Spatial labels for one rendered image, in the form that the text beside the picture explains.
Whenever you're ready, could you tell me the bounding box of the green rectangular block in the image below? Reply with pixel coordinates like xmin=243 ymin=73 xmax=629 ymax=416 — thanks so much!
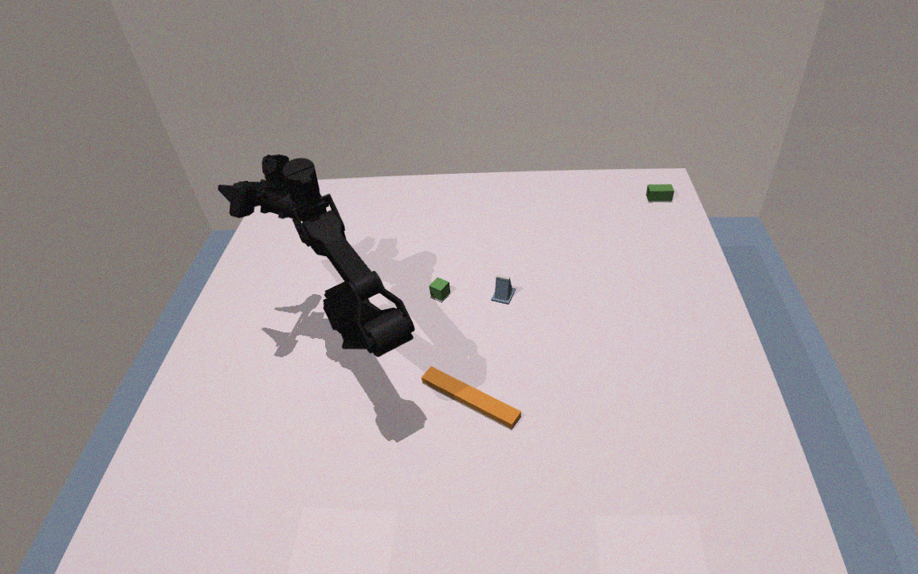
xmin=646 ymin=184 xmax=674 ymax=202

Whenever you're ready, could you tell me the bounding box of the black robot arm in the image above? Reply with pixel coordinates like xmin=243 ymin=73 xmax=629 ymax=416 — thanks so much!
xmin=260 ymin=154 xmax=414 ymax=356

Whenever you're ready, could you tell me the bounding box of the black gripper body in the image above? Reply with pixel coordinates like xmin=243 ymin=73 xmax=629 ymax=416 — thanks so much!
xmin=229 ymin=182 xmax=290 ymax=219

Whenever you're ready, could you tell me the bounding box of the green cube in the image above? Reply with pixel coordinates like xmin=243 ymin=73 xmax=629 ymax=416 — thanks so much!
xmin=429 ymin=277 xmax=450 ymax=301

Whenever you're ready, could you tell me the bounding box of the orange bar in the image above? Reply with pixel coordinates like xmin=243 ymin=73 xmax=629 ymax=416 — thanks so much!
xmin=421 ymin=367 xmax=521 ymax=429

